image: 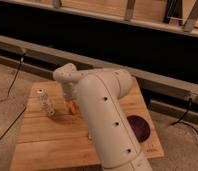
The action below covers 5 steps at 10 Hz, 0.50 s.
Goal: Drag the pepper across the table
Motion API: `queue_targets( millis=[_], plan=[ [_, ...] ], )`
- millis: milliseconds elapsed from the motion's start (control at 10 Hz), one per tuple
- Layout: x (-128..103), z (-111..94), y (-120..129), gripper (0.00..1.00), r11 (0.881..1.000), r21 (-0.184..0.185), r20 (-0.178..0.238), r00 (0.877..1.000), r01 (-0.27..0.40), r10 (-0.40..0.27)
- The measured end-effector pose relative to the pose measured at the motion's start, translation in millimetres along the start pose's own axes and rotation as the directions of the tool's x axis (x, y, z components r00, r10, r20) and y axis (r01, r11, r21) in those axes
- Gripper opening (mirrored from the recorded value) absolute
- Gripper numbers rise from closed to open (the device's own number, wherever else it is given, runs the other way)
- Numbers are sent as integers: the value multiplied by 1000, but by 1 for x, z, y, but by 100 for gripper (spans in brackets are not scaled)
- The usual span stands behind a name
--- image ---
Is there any orange pepper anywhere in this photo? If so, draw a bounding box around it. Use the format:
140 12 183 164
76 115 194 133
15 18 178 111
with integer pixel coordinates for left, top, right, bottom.
67 101 78 114

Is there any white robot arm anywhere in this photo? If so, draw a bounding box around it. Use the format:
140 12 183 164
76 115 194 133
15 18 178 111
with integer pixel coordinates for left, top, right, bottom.
53 63 153 171

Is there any clear plastic water bottle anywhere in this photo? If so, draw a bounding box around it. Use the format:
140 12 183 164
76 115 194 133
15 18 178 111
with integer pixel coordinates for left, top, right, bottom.
37 89 55 117

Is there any dark purple bowl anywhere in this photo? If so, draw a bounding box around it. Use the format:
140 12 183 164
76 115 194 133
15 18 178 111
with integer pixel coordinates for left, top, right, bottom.
127 115 151 143

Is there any black cable left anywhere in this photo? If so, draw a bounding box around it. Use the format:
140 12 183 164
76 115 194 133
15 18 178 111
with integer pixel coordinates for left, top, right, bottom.
0 53 28 150

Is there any black cable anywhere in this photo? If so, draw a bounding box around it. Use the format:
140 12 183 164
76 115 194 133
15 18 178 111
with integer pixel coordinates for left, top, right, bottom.
0 53 28 150
167 97 198 156

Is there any black cable right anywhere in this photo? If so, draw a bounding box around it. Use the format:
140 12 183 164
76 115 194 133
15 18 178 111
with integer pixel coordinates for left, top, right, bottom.
167 97 198 156

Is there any wooden shelf rail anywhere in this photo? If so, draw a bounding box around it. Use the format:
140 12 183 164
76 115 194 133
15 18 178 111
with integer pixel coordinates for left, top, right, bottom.
0 0 198 37

